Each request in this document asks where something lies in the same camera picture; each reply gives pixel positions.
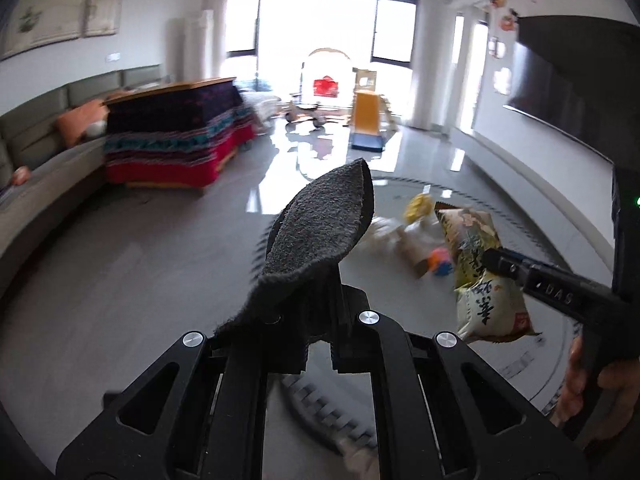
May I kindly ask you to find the ride-on toy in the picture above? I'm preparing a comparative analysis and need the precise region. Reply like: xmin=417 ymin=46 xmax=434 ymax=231
xmin=284 ymin=99 xmax=327 ymax=129

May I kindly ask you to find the beige printed snack bag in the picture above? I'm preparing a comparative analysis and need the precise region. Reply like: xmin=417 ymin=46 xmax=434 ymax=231
xmin=434 ymin=202 xmax=537 ymax=344

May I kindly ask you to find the small colourful toy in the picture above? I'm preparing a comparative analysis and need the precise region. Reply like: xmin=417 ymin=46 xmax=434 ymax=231
xmin=426 ymin=248 xmax=454 ymax=278

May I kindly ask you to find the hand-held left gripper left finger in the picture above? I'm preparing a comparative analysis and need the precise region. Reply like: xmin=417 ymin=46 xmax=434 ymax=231
xmin=57 ymin=310 xmax=307 ymax=480

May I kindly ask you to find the green sofa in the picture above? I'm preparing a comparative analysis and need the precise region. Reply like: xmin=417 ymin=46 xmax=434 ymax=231
xmin=0 ymin=64 xmax=168 ymax=303

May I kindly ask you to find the round grey printed floor mat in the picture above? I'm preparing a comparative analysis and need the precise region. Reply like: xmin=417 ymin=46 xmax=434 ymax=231
xmin=250 ymin=170 xmax=618 ymax=456

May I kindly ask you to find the white bedding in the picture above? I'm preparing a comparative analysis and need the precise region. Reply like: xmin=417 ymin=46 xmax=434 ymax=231
xmin=239 ymin=91 xmax=282 ymax=132

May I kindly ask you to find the dark grey terry cloth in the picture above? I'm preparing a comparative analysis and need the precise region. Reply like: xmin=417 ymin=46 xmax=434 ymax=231
xmin=215 ymin=158 xmax=375 ymax=338

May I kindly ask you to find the narrow framed painting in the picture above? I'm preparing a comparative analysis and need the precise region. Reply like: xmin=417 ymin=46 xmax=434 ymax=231
xmin=84 ymin=0 xmax=124 ymax=38

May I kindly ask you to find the table with patterned blanket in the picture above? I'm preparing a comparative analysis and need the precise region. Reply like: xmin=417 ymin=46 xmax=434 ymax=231
xmin=102 ymin=76 xmax=257 ymax=190

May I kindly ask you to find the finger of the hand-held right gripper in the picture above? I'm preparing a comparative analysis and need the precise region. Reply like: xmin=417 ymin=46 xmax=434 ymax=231
xmin=481 ymin=246 xmax=621 ymax=321

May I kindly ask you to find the white play tent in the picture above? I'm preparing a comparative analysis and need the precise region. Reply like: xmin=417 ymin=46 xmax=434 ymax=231
xmin=301 ymin=48 xmax=354 ymax=107

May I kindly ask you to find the yellow children's slide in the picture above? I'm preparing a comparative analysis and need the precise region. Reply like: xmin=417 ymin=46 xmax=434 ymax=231
xmin=349 ymin=67 xmax=398 ymax=152

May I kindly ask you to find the wall television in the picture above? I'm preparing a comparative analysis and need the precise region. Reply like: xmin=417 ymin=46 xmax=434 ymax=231
xmin=502 ymin=40 xmax=616 ymax=162

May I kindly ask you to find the wide framed plant painting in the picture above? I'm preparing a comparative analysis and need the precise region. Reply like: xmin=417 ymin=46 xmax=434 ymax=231
xmin=0 ymin=0 xmax=90 ymax=61

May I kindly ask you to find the large glass window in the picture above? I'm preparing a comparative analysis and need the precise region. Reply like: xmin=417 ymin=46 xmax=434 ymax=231
xmin=225 ymin=0 xmax=418 ymax=111

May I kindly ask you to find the person's right hand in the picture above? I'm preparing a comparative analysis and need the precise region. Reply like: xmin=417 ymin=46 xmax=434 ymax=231
xmin=554 ymin=334 xmax=640 ymax=443

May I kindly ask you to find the yellow printed paper cup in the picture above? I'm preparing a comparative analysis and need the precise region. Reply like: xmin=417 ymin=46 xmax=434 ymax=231
xmin=404 ymin=193 xmax=437 ymax=227

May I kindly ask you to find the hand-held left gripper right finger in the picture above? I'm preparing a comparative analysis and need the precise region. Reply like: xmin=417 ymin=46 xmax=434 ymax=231
xmin=331 ymin=282 xmax=588 ymax=480

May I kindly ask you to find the white column air conditioner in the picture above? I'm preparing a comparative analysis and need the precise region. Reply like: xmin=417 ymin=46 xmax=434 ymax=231
xmin=184 ymin=9 xmax=215 ymax=82

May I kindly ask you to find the orange cushion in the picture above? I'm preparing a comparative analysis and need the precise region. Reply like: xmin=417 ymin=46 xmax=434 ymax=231
xmin=54 ymin=99 xmax=109 ymax=147

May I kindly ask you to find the white paper package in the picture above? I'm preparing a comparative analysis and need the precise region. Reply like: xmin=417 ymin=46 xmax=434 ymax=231
xmin=369 ymin=214 xmax=451 ymax=277

